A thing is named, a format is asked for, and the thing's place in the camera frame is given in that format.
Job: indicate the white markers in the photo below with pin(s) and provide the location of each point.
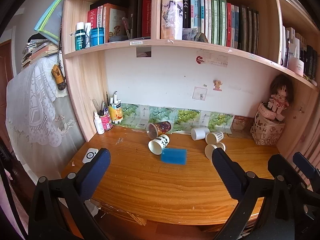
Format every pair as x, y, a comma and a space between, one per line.
114, 99

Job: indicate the cartoon animal wall sticker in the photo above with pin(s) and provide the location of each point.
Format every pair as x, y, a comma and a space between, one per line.
217, 85

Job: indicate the brown haired rag doll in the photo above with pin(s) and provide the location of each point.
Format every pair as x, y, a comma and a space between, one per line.
280, 97

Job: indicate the white spray bottle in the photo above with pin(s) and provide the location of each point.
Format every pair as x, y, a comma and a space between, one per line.
87, 36

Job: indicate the pink brown packet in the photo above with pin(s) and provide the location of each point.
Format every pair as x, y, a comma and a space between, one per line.
241, 124

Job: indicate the red round wall sticker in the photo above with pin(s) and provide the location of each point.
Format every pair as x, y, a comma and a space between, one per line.
199, 59

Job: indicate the wooden bookshelf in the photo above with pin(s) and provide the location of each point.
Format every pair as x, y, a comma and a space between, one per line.
82, 92

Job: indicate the white lace cloth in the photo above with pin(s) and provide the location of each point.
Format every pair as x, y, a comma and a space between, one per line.
35, 105

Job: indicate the patterned fabric basket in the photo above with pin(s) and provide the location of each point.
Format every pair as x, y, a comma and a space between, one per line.
266, 133

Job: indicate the row of books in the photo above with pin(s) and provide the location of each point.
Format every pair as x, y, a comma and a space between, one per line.
143, 17
308, 57
220, 22

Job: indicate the blue glass jar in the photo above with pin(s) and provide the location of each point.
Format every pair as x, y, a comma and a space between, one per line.
97, 36

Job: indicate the plain white paper cup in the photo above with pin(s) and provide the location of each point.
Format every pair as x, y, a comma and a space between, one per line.
200, 133

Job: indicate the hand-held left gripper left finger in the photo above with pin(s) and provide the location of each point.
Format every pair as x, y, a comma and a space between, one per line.
96, 171

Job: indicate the green edged mesh folder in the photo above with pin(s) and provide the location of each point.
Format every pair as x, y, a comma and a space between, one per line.
51, 17

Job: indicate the clear triangle ruler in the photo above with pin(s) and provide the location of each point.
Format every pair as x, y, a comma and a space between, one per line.
96, 104

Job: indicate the cream paper cup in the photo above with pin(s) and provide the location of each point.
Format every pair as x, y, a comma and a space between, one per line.
209, 150

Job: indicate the white printed cylinder tube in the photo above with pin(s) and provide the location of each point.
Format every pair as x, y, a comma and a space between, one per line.
172, 15

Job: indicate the bunch of pens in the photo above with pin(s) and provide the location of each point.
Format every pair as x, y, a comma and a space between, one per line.
103, 106

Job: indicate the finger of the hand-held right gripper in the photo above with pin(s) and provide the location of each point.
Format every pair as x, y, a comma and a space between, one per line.
303, 163
280, 166

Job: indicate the dark brown paper cup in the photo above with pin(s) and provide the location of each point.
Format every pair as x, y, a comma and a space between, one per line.
162, 128

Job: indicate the red can pen holder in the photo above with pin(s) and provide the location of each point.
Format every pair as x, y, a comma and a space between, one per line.
106, 122

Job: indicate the teal bottle white cap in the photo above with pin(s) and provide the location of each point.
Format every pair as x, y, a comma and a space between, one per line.
80, 38

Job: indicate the small white round-dial device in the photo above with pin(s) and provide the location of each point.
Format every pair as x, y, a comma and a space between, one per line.
89, 155

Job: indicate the stack of books and papers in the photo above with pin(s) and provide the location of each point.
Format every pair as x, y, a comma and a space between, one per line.
37, 51

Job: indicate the small wall photo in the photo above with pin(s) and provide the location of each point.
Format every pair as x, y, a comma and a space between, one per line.
144, 52

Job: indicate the square pink note sticker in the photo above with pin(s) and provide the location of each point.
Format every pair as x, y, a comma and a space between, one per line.
200, 93

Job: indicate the pink round box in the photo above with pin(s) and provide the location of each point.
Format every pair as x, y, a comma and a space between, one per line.
263, 111

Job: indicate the green grape print packet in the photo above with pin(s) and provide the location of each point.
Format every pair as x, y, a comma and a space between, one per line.
220, 122
131, 113
187, 118
162, 113

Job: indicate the grid patterned paper cup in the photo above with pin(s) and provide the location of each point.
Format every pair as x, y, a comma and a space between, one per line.
215, 137

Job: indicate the blue sponge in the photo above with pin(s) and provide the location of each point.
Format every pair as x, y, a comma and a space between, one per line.
174, 156

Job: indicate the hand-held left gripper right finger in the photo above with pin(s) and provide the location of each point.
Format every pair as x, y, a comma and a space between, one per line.
226, 172

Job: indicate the white cup with black print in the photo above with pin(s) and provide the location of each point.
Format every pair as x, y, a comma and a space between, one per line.
160, 143

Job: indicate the grey stone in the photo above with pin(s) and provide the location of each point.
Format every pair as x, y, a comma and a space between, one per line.
200, 38

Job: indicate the small white squeeze bottle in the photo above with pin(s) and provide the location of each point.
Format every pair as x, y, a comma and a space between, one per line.
99, 123

